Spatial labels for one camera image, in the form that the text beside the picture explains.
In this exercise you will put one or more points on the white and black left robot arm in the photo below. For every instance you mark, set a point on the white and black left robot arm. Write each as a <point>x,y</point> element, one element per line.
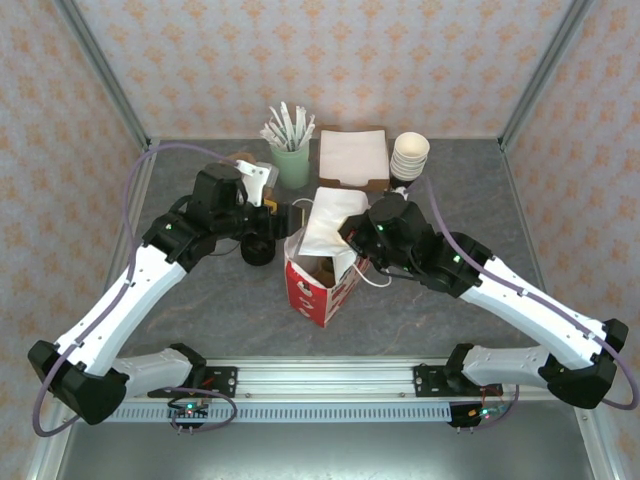
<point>110,310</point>

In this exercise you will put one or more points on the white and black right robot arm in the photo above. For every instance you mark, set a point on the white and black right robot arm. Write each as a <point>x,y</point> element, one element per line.
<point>525,305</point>

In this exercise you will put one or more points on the pale green holder cup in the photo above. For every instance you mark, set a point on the pale green holder cup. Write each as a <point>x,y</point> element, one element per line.
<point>290,167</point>

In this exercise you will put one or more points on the red and white paper bag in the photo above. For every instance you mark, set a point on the red and white paper bag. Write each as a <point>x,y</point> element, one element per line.
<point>310,300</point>

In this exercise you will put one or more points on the small circuit board with LEDs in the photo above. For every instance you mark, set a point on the small circuit board with LEDs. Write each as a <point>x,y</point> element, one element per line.
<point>190,411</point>
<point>482,412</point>

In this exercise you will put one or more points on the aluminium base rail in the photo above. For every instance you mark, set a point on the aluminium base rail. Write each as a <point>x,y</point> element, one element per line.
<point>325,381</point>

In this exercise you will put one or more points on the white wrapped stir stick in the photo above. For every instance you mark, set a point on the white wrapped stir stick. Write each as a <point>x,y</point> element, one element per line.
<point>300,122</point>
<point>270,136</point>
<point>286,120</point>
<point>276,122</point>
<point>308,129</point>

